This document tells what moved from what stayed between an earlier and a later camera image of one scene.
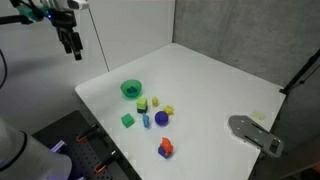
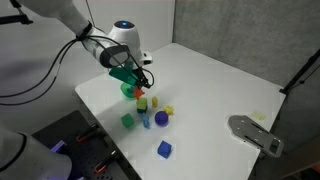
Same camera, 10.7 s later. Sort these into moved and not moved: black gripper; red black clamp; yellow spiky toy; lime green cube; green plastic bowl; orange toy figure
Moved: black gripper; orange toy figure
Not moved: green plastic bowl; yellow spiky toy; red black clamp; lime green cube
